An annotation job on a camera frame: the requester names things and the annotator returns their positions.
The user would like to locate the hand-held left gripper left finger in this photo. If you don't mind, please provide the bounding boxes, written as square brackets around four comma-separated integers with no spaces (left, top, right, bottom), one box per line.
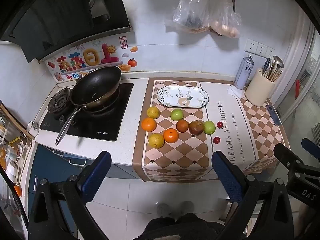
[27,151,118,240]

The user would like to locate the blue cabinet drawer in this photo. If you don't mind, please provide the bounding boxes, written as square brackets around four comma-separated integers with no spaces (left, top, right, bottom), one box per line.
[27,144,88,205]

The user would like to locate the bright orange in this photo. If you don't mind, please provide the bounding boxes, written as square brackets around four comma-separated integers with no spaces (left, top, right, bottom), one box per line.
[141,117,157,132]
[163,128,179,143]

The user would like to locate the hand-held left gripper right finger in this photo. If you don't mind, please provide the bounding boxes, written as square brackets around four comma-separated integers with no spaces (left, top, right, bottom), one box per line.
[212,151,294,240]

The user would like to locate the dark utensil handle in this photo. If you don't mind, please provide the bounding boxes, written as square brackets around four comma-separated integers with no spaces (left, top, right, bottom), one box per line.
[262,57,271,77]

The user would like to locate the brown pear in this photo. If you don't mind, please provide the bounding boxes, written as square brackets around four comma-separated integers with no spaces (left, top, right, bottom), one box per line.
[189,120,205,136]

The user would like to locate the clear plastic bag pale contents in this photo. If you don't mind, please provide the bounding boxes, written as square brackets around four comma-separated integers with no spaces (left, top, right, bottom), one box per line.
[209,0,242,38]

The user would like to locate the yellow lemon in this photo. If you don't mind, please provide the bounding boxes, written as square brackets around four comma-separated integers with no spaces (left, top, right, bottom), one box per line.
[147,106,160,119]
[148,133,165,148]

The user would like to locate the white cup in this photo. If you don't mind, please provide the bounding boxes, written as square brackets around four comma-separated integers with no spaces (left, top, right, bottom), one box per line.
[26,121,40,137]

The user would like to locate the white tissue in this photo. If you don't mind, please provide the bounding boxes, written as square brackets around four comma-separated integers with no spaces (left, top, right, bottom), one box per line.
[227,84,248,98]

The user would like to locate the black wok with metal handle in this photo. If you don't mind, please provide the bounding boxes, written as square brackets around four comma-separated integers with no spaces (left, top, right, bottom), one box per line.
[55,66,122,146]

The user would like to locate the green apple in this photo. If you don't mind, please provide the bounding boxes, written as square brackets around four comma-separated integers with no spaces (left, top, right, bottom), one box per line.
[170,108,184,121]
[204,121,216,135]

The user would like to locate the colourful wall sticker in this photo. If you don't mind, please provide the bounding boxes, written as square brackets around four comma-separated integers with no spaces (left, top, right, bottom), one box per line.
[46,36,139,82]

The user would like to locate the cluttered shelf rack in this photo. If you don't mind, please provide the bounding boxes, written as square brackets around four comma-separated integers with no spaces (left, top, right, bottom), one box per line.
[0,100,35,230]

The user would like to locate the black glass gas stove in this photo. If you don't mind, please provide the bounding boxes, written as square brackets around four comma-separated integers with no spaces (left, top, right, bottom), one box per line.
[39,82,134,142]

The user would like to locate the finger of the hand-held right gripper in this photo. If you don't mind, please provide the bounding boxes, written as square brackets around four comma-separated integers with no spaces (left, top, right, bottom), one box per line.
[301,137,320,153]
[273,143,310,180]

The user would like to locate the blue grey flat tool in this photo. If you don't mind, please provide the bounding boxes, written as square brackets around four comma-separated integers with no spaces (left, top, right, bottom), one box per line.
[265,105,282,126]

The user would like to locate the grey slipper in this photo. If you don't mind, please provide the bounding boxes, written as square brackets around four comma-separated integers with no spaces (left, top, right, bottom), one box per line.
[179,201,195,215]
[157,203,173,218]

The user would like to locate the dark reddish orange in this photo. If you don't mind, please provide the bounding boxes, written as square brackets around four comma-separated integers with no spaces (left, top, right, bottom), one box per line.
[176,119,189,132]

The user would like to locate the floral oval plate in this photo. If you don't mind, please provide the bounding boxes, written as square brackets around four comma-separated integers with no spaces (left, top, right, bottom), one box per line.
[157,86,210,109]

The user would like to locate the grey spray can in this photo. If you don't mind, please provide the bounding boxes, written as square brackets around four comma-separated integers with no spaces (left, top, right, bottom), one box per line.
[234,54,255,90]

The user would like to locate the clear plastic bag dark contents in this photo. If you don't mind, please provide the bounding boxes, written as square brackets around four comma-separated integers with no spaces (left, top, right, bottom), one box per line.
[164,0,209,32]

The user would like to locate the black range hood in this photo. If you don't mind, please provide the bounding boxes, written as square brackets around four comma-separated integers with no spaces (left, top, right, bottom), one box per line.
[0,0,132,64]

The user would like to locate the person's legs in dark trousers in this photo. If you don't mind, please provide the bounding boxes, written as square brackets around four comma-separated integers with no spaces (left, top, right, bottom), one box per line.
[142,213,225,240]

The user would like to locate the metal spoon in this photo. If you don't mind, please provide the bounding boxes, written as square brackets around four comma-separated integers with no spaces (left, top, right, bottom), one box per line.
[271,56,284,73]

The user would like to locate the bundle of chopsticks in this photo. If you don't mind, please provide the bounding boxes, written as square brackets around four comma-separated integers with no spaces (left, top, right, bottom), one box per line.
[265,62,283,82]

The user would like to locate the cream utensil holder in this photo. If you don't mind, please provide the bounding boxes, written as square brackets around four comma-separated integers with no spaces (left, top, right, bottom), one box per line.
[245,68,275,107]

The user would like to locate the checkered table mat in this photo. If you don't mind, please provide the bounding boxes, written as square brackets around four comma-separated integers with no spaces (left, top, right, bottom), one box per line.
[132,77,292,183]

